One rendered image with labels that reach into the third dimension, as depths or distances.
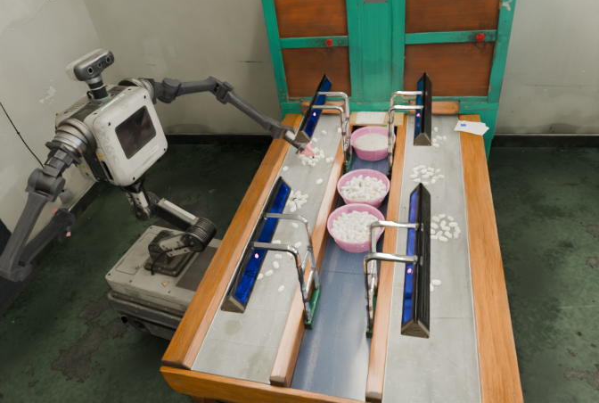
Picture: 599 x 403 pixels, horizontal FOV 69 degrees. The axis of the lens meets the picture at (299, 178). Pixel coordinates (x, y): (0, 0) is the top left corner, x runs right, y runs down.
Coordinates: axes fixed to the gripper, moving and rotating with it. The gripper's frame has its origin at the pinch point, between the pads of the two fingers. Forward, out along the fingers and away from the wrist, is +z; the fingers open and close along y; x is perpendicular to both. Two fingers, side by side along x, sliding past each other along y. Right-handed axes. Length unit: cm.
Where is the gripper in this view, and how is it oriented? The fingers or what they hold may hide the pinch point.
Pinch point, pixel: (313, 154)
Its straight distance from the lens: 246.2
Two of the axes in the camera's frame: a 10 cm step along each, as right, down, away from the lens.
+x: -5.3, 5.8, 6.3
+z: 8.1, 5.7, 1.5
